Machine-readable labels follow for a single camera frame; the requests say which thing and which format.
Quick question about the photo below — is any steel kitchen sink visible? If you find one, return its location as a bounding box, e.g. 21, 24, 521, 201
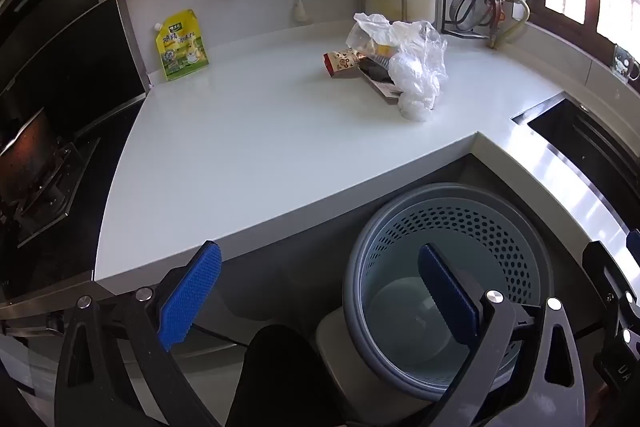
511, 92, 640, 253

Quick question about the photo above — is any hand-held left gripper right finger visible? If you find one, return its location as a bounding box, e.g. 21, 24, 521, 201
417, 243, 586, 427

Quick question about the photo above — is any yellow gas hose with valve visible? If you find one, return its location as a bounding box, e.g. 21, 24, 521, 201
489, 0, 531, 50

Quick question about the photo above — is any small clear figure holder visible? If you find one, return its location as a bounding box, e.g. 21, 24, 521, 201
611, 44, 640, 80

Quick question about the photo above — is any yellow green spout pouch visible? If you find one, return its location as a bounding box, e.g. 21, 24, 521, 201
154, 9, 210, 82

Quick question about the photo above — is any flat paper packaging card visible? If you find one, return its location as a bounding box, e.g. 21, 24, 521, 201
357, 57, 403, 104

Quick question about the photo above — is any red and white snack wrapper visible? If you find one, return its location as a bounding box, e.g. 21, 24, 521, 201
323, 48, 368, 79

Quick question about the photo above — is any glass pot lid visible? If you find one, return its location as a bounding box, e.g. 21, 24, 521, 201
450, 0, 501, 30

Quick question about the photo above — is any person's dark trouser leg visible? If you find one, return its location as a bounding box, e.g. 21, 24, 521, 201
225, 326, 346, 427

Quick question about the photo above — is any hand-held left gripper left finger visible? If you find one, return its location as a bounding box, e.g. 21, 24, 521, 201
54, 241, 223, 427

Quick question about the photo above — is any grey perforated waste bin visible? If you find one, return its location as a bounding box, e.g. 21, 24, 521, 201
315, 182, 556, 427

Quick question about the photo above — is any clear plastic bag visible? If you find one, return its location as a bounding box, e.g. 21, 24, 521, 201
346, 13, 448, 124

